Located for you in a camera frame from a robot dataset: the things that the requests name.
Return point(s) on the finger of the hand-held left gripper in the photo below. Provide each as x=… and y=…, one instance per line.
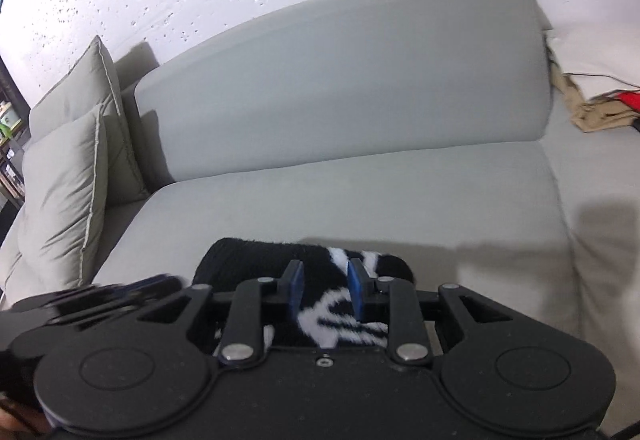
x=100, y=300

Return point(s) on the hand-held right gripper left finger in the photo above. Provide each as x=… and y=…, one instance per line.
x=296, y=290

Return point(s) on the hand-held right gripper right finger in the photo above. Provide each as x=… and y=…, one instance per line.
x=356, y=290

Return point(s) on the black patterned knit sweater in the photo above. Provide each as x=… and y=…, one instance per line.
x=240, y=262

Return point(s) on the grey cushion with piping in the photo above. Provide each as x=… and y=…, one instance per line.
x=60, y=200

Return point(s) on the dark storage shelf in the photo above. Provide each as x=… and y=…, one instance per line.
x=7, y=144

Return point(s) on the grey sofa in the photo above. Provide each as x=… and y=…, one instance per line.
x=350, y=94

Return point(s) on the large grey cushion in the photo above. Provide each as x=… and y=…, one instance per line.
x=80, y=89

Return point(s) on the red cloth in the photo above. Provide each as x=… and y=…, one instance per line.
x=631, y=100

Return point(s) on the white folded garment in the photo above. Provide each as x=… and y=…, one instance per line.
x=600, y=49

